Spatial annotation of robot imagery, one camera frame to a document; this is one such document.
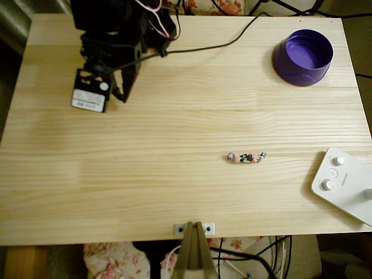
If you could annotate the olive camera stand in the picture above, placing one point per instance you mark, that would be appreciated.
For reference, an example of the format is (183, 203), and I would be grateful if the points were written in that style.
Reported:
(193, 255)

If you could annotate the colourful candy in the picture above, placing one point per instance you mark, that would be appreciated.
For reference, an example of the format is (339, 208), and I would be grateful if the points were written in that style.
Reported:
(245, 158)

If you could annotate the white lamp base with knobs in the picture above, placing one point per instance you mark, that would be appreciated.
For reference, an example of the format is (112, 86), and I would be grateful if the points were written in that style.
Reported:
(343, 189)

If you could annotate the floral cloth with cream ground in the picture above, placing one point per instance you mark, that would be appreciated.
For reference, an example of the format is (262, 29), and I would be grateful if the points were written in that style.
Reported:
(116, 261)
(229, 7)

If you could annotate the wooden table leg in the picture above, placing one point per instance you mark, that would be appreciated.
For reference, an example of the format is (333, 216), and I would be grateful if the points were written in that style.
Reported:
(26, 261)

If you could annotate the dark olive sofa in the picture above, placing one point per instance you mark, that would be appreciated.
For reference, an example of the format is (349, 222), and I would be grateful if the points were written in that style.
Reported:
(14, 23)

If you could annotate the purple plastic bowl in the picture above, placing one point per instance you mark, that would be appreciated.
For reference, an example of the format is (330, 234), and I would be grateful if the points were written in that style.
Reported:
(302, 55)

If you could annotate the white metal bracket plate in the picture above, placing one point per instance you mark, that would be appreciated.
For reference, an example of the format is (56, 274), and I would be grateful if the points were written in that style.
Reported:
(209, 228)

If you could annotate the black tripod legs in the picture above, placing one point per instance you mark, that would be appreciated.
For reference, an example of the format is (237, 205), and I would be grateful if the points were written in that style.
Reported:
(286, 6)

